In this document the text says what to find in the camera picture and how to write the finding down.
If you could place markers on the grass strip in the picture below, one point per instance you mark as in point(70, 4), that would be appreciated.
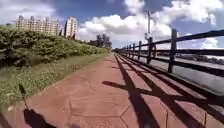
point(40, 76)

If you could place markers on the far river bank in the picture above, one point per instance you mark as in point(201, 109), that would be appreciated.
point(200, 58)

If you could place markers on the tall narrow building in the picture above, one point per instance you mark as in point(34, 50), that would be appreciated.
point(70, 27)

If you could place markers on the wide pale apartment building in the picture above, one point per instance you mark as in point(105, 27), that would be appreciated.
point(38, 26)

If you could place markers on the red stone path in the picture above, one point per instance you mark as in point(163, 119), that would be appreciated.
point(96, 100)

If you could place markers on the river water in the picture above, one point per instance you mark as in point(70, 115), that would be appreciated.
point(206, 80)

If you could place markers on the dark wooden fence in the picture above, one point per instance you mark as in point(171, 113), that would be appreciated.
point(173, 50)

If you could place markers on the distant trees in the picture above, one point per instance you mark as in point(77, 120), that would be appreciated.
point(101, 41)

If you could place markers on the green hedge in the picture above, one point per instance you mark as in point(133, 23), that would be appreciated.
point(40, 46)

